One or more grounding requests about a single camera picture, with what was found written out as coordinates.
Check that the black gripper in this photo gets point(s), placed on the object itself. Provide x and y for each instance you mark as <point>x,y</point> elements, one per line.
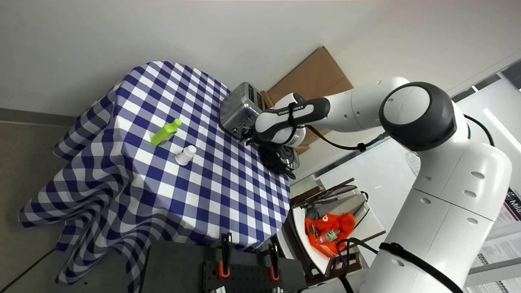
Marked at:
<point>259,139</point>

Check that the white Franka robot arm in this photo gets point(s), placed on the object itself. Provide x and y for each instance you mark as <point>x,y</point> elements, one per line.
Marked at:
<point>449,218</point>

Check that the chrome two-slot toaster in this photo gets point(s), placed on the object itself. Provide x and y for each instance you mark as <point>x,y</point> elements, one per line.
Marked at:
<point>236,112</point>

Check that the black cooking pot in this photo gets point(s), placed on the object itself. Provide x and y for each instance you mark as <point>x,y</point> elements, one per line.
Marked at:
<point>277,161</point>

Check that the glass pot lid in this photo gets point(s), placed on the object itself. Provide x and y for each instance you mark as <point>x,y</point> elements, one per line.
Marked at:
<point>286,161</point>

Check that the small white bottle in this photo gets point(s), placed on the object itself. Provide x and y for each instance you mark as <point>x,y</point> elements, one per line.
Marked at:
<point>186,156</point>

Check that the dark wooden chair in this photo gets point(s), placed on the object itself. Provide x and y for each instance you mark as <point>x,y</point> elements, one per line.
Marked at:
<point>317,205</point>

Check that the brown cardboard box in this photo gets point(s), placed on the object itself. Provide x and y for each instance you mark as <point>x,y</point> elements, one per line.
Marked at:
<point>317,71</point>

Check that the lime green bottle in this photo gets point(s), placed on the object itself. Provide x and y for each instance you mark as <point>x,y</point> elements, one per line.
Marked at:
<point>164,133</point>

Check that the blue white checked tablecloth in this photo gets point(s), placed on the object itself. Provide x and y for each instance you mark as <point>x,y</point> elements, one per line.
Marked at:
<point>163,185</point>

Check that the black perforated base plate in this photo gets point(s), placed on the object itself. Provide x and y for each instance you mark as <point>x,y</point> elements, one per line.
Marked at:
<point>244,278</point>

